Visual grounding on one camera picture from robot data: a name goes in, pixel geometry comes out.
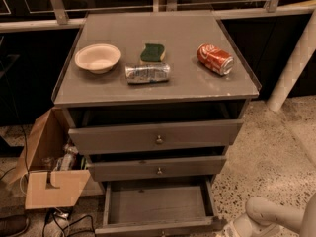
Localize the green yellow sponge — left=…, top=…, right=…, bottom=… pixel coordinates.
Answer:
left=140, top=43, right=166, bottom=63

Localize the silver crushed can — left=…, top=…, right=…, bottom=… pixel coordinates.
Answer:
left=125, top=63, right=171, bottom=84

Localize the plastic bottle in box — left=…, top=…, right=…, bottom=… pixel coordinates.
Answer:
left=59, top=145, right=78, bottom=171

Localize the metal railing frame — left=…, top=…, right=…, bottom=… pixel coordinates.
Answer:
left=0, top=0, right=315, bottom=34

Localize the grey drawer cabinet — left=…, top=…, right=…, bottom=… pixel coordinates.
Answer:
left=51, top=11, right=263, bottom=190

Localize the white diagonal pole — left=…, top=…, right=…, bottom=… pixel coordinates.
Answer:
left=267, top=10, right=316, bottom=112

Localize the open cardboard box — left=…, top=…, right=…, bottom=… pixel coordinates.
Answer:
left=9, top=108, right=103, bottom=209

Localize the grey bottom drawer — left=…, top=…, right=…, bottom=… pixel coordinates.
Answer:
left=95, top=176, right=226, bottom=237

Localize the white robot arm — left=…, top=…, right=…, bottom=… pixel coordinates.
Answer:
left=213, top=194, right=316, bottom=237

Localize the beige paper bowl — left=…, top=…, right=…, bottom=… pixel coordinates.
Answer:
left=75, top=43, right=121, bottom=74

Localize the grey middle drawer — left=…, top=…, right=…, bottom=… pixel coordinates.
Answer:
left=88, top=156, right=226, bottom=182

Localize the red cola can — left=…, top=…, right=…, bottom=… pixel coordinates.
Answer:
left=197, top=43, right=234, bottom=76

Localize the grey top drawer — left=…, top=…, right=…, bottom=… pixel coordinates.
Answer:
left=69, top=119, right=243, bottom=155

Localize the grey drawer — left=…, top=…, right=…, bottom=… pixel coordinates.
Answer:
left=95, top=176, right=226, bottom=237
left=69, top=119, right=243, bottom=155
left=88, top=156, right=226, bottom=182

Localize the black floor cable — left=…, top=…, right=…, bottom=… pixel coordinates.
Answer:
left=41, top=208, right=97, bottom=237

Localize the dark shoe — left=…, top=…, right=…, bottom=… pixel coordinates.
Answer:
left=0, top=215, right=30, bottom=237

